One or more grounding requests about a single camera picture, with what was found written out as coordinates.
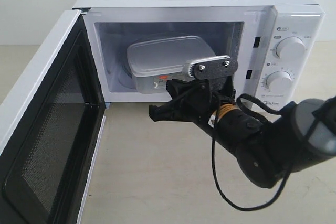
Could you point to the white Midea microwave body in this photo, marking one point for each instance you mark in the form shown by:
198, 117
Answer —
246, 30

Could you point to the upper white power knob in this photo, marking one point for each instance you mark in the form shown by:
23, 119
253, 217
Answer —
290, 48

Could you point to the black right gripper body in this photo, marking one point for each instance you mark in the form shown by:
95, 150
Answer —
211, 100

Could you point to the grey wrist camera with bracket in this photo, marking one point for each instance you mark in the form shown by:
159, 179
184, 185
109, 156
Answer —
215, 69

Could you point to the clear lidded plastic container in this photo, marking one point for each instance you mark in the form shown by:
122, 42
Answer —
159, 58

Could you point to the glass microwave turntable plate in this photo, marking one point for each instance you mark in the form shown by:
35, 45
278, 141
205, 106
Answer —
122, 54

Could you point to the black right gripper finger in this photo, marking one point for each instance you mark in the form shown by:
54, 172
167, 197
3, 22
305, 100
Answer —
176, 110
179, 89

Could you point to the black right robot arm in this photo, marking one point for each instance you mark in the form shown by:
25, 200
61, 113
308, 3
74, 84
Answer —
267, 143

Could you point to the lower white timer knob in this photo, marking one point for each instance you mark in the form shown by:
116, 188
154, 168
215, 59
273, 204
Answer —
279, 81

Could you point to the white microwave door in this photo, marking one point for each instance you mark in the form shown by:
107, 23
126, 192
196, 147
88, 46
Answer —
51, 123

